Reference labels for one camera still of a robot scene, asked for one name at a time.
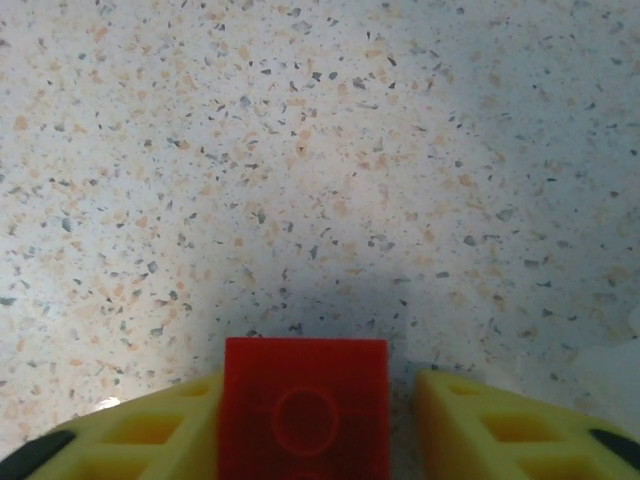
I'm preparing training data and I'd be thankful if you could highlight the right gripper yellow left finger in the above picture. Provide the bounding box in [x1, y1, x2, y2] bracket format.
[0, 370, 225, 480]

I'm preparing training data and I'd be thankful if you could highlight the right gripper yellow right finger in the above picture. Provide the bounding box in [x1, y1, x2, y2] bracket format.
[414, 368, 640, 480]

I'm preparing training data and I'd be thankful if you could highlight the red lego brick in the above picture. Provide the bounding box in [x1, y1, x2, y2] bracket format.
[217, 337, 392, 480]

